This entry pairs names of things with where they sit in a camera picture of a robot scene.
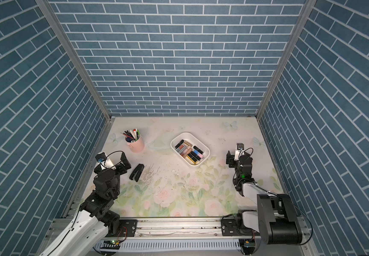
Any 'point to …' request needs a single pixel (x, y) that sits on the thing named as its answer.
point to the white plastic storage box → (194, 141)
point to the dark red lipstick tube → (180, 143)
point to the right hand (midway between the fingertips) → (238, 152)
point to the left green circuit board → (110, 244)
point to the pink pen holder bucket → (138, 146)
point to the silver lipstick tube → (182, 149)
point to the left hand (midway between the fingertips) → (120, 156)
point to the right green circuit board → (248, 244)
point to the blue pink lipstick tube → (199, 153)
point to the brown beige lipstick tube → (187, 152)
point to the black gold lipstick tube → (192, 158)
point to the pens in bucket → (131, 136)
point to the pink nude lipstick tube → (185, 150)
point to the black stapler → (137, 172)
